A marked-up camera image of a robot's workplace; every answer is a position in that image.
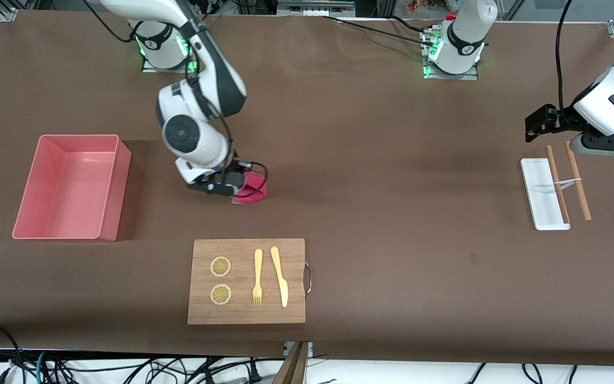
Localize pink fluffy cloth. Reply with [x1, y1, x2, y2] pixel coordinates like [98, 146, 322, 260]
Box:
[231, 171, 269, 205]

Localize white rectangular tray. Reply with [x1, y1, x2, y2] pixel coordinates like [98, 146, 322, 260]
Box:
[520, 158, 571, 231]

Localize wooden stick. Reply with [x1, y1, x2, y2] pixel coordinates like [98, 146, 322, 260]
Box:
[545, 145, 571, 223]
[564, 141, 592, 221]

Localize yellow plastic fork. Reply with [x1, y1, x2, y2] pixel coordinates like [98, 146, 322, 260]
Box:
[252, 249, 263, 306]

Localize yellow plastic knife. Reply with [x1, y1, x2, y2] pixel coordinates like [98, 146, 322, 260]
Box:
[270, 246, 289, 308]

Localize wooden cutting board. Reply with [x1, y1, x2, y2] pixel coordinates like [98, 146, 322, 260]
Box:
[187, 238, 313, 325]

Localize pink plastic bin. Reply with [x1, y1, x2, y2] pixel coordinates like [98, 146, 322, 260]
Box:
[12, 134, 132, 242]

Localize clear box red parts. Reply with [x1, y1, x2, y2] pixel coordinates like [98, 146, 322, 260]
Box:
[406, 0, 459, 15]

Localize brown wooden plank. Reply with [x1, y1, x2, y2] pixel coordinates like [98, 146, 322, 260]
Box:
[272, 341, 308, 384]

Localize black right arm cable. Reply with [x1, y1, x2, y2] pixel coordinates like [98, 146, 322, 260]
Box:
[222, 123, 269, 185]

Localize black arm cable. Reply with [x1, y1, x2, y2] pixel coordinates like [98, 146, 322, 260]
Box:
[222, 123, 269, 185]
[555, 0, 579, 123]

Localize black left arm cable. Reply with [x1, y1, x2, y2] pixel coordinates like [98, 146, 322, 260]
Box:
[555, 0, 579, 123]

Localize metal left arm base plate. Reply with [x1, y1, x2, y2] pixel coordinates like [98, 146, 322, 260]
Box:
[423, 29, 479, 81]

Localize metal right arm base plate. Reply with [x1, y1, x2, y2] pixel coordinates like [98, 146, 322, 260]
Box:
[142, 21, 198, 74]

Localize small metal bracket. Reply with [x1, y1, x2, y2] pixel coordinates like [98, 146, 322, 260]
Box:
[284, 341, 314, 359]

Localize black cable across table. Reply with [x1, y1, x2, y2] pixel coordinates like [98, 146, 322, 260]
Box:
[320, 15, 449, 46]

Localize aluminium profile frame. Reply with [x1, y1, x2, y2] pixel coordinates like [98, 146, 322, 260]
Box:
[200, 0, 526, 22]

